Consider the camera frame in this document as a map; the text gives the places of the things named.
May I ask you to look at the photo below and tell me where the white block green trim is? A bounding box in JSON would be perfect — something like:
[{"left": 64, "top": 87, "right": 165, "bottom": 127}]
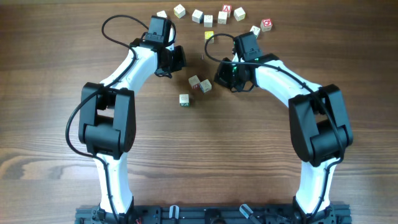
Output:
[{"left": 250, "top": 26, "right": 261, "bottom": 38}]

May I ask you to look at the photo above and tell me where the white block yellow side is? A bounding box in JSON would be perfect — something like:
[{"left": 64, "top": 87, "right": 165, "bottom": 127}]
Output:
[{"left": 234, "top": 7, "right": 246, "bottom": 21}]

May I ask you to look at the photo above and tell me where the right black cable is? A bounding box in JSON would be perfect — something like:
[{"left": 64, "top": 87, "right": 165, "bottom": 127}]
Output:
[{"left": 203, "top": 33, "right": 346, "bottom": 223}]

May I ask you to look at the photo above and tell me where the white block red side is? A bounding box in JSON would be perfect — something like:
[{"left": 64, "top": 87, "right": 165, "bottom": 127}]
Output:
[{"left": 157, "top": 11, "right": 167, "bottom": 18}]

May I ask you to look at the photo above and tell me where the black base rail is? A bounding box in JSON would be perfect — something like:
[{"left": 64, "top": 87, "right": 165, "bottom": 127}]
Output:
[{"left": 74, "top": 203, "right": 352, "bottom": 224}]

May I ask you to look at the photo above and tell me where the white wooden block centre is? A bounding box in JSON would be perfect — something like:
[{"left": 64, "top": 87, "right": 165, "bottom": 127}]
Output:
[{"left": 218, "top": 11, "right": 228, "bottom": 24}]

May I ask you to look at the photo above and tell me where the wooden block red letter side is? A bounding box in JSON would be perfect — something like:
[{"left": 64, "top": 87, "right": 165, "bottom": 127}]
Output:
[{"left": 188, "top": 75, "right": 200, "bottom": 90}]

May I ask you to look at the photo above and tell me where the yellow top wooden block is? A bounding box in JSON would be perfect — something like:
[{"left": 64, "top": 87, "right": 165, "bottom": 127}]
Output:
[{"left": 205, "top": 30, "right": 214, "bottom": 44}]

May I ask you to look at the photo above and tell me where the left black cable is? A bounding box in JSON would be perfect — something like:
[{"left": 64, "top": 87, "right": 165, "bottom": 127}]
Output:
[{"left": 65, "top": 14, "right": 150, "bottom": 223}]

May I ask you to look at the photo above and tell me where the white block green side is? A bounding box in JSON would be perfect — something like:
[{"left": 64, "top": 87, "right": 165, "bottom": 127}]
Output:
[{"left": 179, "top": 94, "right": 190, "bottom": 107}]

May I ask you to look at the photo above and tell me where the plain white letter block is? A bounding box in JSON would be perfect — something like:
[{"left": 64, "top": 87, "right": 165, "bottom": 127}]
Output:
[{"left": 203, "top": 15, "right": 213, "bottom": 27}]

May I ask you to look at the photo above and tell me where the red letter A block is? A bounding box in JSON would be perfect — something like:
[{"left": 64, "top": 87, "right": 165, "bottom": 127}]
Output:
[{"left": 222, "top": 4, "right": 231, "bottom": 17}]

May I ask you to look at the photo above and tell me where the white block yellow edge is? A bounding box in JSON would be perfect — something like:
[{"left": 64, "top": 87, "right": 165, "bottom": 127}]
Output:
[{"left": 174, "top": 4, "right": 186, "bottom": 19}]

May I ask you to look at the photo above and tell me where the black cable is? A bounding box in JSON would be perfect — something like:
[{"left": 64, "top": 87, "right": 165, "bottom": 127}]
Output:
[
  {"left": 65, "top": 14, "right": 150, "bottom": 223},
  {"left": 203, "top": 33, "right": 346, "bottom": 223}
]

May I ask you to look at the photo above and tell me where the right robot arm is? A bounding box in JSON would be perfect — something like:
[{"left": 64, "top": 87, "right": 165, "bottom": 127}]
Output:
[{"left": 214, "top": 32, "right": 353, "bottom": 223}]

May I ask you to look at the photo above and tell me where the white patterned wooden block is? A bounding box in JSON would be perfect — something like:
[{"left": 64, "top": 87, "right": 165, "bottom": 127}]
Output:
[{"left": 200, "top": 79, "right": 212, "bottom": 93}]

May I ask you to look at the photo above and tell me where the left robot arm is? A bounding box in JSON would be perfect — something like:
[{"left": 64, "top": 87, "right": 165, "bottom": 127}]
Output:
[{"left": 67, "top": 16, "right": 186, "bottom": 223}]

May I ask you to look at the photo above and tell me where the white block blue side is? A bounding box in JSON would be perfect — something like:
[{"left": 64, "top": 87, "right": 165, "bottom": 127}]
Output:
[{"left": 192, "top": 9, "right": 204, "bottom": 24}]

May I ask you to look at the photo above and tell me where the red letter O block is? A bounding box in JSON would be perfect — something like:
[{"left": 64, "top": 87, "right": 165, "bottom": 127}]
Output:
[{"left": 261, "top": 19, "right": 273, "bottom": 32}]

